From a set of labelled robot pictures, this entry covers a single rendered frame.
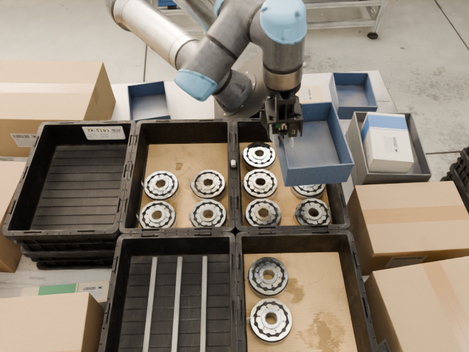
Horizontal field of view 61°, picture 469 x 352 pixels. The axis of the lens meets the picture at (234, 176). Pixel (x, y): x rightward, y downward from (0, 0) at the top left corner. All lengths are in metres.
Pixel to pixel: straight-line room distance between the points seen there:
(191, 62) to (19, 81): 0.96
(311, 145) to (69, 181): 0.75
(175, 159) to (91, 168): 0.27
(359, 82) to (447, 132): 1.15
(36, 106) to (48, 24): 2.21
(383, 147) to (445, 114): 1.63
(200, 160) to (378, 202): 0.56
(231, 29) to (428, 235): 0.78
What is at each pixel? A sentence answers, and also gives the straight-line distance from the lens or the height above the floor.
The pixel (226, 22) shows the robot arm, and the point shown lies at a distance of 0.75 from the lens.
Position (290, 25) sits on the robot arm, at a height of 1.47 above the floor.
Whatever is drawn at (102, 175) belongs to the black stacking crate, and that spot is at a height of 0.83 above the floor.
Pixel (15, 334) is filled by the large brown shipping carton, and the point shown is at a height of 0.90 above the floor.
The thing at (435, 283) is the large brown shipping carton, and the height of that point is 0.90.
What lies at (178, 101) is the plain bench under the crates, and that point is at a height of 0.70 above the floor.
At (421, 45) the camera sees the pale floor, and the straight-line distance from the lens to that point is 3.44.
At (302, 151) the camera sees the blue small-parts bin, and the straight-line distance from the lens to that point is 0.99.
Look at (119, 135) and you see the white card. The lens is 1.33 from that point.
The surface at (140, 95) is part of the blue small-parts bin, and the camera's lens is 1.70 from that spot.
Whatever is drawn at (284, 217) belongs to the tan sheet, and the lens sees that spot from 1.16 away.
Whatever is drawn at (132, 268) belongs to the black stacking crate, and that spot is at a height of 0.83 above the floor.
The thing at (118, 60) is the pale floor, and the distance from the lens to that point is 3.11.
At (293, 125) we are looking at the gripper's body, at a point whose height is 1.25.
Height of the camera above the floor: 1.83
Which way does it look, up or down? 54 degrees down
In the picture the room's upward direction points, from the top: straight up
